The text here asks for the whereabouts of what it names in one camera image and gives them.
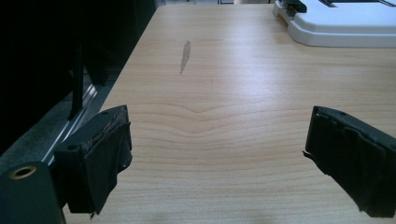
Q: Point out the black metal stand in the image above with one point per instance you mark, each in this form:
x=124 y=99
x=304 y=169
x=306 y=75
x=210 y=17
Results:
x=77 y=84

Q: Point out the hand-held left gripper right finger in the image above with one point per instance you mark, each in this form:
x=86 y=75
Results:
x=351 y=155

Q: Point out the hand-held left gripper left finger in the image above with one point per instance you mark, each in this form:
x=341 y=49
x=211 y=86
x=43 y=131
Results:
x=93 y=165

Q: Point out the silver floor rail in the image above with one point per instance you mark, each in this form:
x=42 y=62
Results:
x=70 y=124

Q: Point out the white plastic appliance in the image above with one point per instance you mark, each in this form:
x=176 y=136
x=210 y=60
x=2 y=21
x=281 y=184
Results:
x=339 y=21

